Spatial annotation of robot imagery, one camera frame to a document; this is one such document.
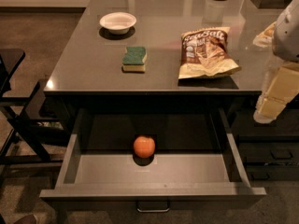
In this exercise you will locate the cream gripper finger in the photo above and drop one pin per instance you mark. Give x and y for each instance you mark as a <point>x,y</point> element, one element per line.
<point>265,38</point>
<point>279,88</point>

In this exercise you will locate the orange fruit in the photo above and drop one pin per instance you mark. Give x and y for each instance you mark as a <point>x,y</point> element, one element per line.
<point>144,146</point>

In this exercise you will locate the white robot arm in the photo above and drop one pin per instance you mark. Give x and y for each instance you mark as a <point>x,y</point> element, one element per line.
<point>285,44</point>

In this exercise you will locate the open grey top drawer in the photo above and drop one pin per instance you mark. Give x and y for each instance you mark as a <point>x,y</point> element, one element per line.
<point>196,163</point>

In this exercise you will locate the sea salt chip bag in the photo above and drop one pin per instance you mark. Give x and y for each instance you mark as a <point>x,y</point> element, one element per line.
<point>204,54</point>

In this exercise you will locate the lower right cabinet drawers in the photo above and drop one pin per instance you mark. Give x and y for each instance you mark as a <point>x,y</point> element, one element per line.
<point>268,151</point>

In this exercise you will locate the green yellow sponge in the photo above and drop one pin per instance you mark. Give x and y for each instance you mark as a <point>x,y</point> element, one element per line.
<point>134,60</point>

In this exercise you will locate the white paper bowl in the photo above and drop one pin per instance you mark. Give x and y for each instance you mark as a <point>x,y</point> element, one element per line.
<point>118,23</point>

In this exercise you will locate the dark wooden chair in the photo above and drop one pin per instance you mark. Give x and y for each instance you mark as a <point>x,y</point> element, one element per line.
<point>30,117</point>

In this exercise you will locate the metal drawer handle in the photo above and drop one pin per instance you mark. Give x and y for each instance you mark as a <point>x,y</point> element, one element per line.
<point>153,206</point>

